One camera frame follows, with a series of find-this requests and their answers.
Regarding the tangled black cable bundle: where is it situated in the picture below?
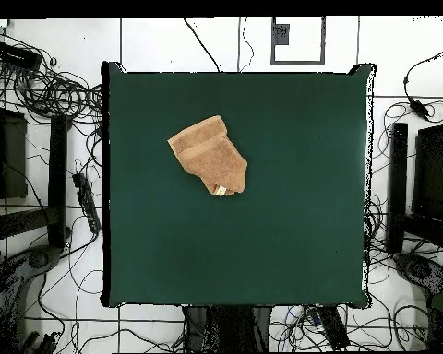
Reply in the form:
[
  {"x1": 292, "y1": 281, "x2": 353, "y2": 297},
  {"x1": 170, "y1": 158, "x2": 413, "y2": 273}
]
[{"x1": 0, "y1": 29, "x2": 104, "y2": 126}]

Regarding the black tripod base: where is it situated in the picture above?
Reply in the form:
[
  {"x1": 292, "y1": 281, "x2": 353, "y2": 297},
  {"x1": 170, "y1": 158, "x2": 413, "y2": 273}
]
[
  {"x1": 392, "y1": 251, "x2": 443, "y2": 296},
  {"x1": 0, "y1": 244, "x2": 64, "y2": 348}
]

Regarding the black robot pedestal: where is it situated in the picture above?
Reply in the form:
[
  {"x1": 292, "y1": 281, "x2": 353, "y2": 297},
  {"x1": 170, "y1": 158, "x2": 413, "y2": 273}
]
[{"x1": 182, "y1": 304, "x2": 272, "y2": 353}]

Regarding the black electronics box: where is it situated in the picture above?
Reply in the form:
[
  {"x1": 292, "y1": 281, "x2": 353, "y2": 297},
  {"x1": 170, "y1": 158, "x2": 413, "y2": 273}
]
[{"x1": 0, "y1": 40, "x2": 42, "y2": 72}]

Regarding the dark green table cloth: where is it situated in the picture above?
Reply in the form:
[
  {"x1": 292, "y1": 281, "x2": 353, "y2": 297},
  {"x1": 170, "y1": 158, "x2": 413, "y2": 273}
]
[{"x1": 101, "y1": 61, "x2": 377, "y2": 309}]

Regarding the black frame stand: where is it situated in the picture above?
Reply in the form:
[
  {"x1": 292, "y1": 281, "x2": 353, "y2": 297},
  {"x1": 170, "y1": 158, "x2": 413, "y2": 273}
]
[{"x1": 0, "y1": 83, "x2": 29, "y2": 241}]

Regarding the black cabinet box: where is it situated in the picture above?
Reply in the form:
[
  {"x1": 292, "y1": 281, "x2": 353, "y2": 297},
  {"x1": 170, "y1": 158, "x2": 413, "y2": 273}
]
[{"x1": 411, "y1": 123, "x2": 443, "y2": 222}]

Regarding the thin black cable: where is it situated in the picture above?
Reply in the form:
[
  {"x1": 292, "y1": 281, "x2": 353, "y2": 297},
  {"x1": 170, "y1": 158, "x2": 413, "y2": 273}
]
[{"x1": 237, "y1": 16, "x2": 255, "y2": 73}]

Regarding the thick black cable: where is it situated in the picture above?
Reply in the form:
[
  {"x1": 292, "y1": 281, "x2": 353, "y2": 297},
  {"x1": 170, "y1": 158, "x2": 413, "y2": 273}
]
[{"x1": 183, "y1": 17, "x2": 222, "y2": 73}]

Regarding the grey square floor frame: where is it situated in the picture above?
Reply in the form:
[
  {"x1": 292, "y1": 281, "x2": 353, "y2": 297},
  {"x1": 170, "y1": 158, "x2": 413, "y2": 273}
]
[{"x1": 269, "y1": 16, "x2": 327, "y2": 66}]

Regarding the black upright post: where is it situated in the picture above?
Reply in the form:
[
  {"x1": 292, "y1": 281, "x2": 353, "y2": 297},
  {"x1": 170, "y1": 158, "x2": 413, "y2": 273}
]
[
  {"x1": 386, "y1": 122, "x2": 410, "y2": 254},
  {"x1": 47, "y1": 114, "x2": 69, "y2": 248}
]

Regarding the tan terry towel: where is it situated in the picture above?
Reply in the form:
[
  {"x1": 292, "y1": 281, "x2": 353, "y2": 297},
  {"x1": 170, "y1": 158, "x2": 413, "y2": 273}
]
[{"x1": 166, "y1": 114, "x2": 249, "y2": 197}]

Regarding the black power adapter with cable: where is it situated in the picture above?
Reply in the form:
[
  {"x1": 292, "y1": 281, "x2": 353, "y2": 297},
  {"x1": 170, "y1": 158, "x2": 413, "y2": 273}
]
[{"x1": 402, "y1": 44, "x2": 443, "y2": 122}]

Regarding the black power strip with plugs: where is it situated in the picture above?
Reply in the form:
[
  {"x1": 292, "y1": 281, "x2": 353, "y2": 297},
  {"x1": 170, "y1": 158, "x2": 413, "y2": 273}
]
[{"x1": 305, "y1": 304, "x2": 351, "y2": 351}]

